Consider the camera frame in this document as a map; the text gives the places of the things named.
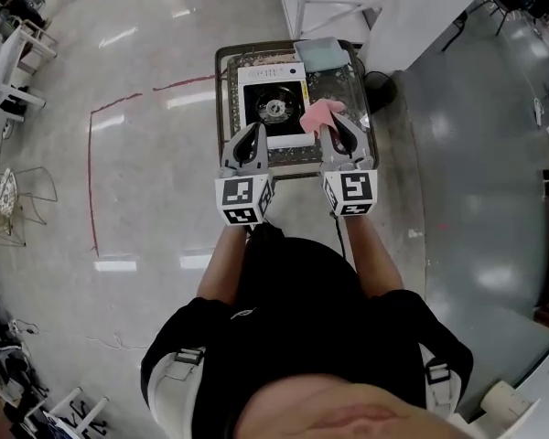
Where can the person's left forearm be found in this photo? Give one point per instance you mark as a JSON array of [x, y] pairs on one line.
[[224, 268]]

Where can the white table frame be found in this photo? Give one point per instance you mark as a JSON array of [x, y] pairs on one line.
[[73, 414]]

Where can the person's right forearm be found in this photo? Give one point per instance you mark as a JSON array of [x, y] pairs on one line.
[[375, 254]]

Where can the pink cloth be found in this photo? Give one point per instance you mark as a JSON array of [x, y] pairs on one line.
[[318, 114]]

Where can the person's chin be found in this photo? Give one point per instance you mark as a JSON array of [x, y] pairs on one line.
[[347, 410]]

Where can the person's black shirt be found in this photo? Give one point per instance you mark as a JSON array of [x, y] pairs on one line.
[[302, 336]]

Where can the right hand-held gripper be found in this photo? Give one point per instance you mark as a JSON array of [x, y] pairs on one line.
[[357, 188]]

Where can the white portable gas stove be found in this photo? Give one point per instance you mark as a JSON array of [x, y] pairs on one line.
[[265, 73]]

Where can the white table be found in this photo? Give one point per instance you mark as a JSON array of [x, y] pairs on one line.
[[9, 62]]

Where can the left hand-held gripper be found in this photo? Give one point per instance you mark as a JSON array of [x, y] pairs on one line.
[[238, 190]]

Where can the person's white harness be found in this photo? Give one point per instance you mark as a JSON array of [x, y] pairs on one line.
[[174, 377]]

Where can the black round stand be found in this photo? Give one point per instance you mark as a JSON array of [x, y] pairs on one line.
[[379, 89]]

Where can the pale blue rectangular tray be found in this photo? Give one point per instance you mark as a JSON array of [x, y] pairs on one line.
[[322, 53]]

